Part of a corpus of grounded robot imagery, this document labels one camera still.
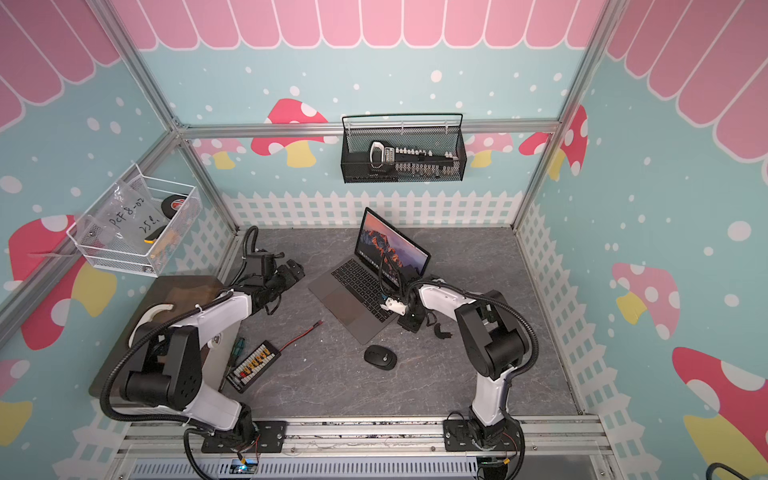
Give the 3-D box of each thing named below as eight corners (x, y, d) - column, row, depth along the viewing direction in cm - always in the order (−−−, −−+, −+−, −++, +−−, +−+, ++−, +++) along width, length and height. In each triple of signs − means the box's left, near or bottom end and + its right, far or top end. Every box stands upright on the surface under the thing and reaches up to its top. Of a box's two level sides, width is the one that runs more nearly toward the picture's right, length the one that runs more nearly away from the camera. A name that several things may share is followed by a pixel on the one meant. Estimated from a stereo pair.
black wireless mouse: (361, 361, 89) (361, 358, 86) (369, 345, 92) (368, 341, 90) (392, 373, 86) (392, 370, 84) (399, 357, 90) (399, 353, 87)
